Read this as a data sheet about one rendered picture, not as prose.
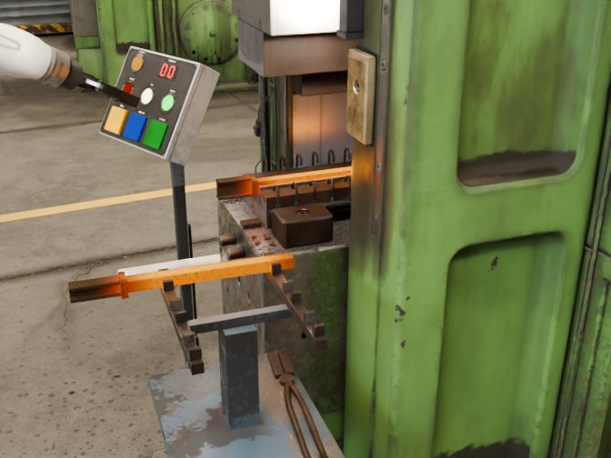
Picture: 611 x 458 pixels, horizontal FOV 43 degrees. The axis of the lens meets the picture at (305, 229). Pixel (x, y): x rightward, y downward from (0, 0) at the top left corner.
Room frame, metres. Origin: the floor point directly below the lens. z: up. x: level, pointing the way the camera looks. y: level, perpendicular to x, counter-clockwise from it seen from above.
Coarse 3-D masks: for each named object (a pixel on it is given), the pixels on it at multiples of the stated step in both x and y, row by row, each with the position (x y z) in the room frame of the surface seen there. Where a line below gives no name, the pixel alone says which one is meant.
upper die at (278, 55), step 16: (240, 32) 1.80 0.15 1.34; (256, 32) 1.67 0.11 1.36; (240, 48) 1.80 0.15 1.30; (256, 48) 1.68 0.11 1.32; (272, 48) 1.64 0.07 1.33; (288, 48) 1.65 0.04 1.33; (304, 48) 1.66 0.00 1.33; (320, 48) 1.68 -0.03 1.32; (336, 48) 1.69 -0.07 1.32; (256, 64) 1.68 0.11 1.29; (272, 64) 1.64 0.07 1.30; (288, 64) 1.65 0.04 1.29; (304, 64) 1.66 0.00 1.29; (320, 64) 1.68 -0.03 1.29; (336, 64) 1.69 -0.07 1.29
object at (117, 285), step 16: (272, 256) 1.36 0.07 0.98; (288, 256) 1.36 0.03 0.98; (160, 272) 1.29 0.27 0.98; (176, 272) 1.29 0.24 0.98; (192, 272) 1.29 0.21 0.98; (208, 272) 1.30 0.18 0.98; (224, 272) 1.30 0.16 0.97; (240, 272) 1.31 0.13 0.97; (256, 272) 1.33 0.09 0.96; (80, 288) 1.22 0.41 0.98; (96, 288) 1.24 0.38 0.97; (112, 288) 1.25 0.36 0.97; (128, 288) 1.25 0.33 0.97; (144, 288) 1.26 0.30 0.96
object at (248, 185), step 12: (336, 168) 1.79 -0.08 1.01; (348, 168) 1.79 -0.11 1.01; (216, 180) 1.67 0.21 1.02; (228, 180) 1.67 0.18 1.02; (240, 180) 1.67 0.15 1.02; (252, 180) 1.69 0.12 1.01; (264, 180) 1.70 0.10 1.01; (276, 180) 1.71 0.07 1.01; (288, 180) 1.72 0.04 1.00; (300, 180) 1.73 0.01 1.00; (216, 192) 1.67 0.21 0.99; (228, 192) 1.67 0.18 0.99; (240, 192) 1.68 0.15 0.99; (252, 192) 1.68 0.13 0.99
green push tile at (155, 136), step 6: (150, 126) 2.08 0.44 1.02; (156, 126) 2.06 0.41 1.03; (162, 126) 2.05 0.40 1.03; (168, 126) 2.05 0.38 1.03; (150, 132) 2.07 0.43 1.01; (156, 132) 2.05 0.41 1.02; (162, 132) 2.04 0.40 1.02; (150, 138) 2.06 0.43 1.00; (156, 138) 2.04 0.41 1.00; (162, 138) 2.03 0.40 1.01; (150, 144) 2.04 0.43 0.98; (156, 144) 2.03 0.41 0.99
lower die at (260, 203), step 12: (300, 168) 1.86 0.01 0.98; (312, 168) 1.86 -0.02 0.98; (324, 168) 1.84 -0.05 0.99; (324, 180) 1.73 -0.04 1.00; (336, 180) 1.74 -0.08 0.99; (348, 180) 1.75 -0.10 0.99; (264, 192) 1.67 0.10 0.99; (288, 192) 1.67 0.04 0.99; (300, 192) 1.67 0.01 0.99; (312, 192) 1.67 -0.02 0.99; (324, 192) 1.68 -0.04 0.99; (336, 192) 1.69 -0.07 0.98; (348, 192) 1.70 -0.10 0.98; (264, 204) 1.65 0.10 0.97; (288, 204) 1.65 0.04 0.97; (300, 204) 1.66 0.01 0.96; (264, 216) 1.65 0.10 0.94; (336, 216) 1.69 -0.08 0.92
